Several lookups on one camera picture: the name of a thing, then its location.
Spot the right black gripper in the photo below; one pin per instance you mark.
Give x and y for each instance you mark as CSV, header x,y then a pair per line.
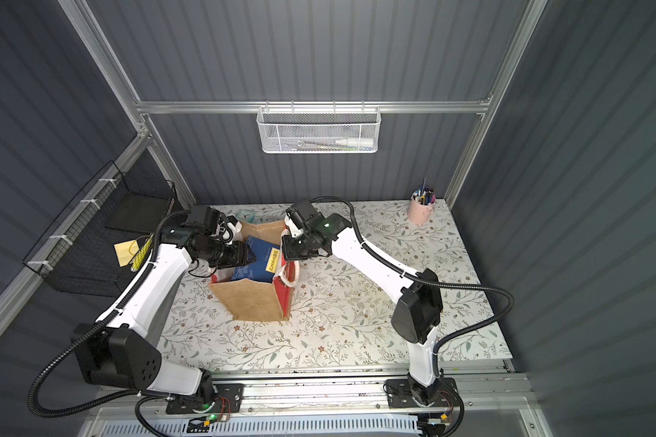
x,y
291,248

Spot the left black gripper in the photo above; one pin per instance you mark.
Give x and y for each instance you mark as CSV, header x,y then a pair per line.
x,y
243,255

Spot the blue book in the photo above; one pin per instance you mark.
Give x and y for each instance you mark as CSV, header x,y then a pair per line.
x,y
264,262

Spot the jute canvas bag red trim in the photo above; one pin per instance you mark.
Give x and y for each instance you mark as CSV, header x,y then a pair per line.
x,y
256,301

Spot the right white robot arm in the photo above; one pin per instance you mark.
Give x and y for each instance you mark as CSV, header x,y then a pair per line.
x,y
327,226

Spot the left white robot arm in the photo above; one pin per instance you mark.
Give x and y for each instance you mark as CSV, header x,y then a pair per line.
x,y
119,349

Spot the yellow pen in basket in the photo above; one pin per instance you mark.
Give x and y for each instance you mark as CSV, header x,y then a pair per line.
x,y
140,257

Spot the black tray in side basket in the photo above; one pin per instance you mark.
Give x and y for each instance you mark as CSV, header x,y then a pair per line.
x,y
137,213

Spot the white marker in basket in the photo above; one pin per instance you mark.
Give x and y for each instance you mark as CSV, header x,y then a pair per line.
x,y
353,143

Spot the yellow sticky note pad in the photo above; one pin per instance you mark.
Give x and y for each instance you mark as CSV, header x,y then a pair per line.
x,y
126,251

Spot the pink pen cup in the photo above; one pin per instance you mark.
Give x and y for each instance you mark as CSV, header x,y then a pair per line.
x,y
422,204

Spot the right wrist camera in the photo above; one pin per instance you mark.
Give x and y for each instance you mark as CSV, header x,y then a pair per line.
x,y
297,217

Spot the white wire wall basket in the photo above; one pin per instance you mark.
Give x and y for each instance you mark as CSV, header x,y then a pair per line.
x,y
310,130

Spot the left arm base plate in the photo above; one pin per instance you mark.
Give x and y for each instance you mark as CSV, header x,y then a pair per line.
x,y
224,398

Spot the black wire side basket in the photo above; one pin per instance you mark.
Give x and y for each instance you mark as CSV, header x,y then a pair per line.
x,y
76,253

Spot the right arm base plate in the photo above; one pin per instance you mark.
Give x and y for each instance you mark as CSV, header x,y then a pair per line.
x,y
407,393

